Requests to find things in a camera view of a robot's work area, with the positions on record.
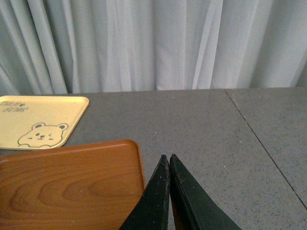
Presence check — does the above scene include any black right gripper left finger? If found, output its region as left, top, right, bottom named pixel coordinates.
left=120, top=155, right=170, bottom=230

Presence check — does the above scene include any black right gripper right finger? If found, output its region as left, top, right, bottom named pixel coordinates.
left=170, top=154, right=240, bottom=230

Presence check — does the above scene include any brown wood-grain tray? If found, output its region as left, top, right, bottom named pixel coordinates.
left=0, top=139, right=145, bottom=230

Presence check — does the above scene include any yellow bear tray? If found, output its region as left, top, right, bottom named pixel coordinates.
left=0, top=95, right=89, bottom=150

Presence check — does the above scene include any grey pleated curtain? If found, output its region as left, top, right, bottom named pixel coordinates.
left=0, top=0, right=307, bottom=95

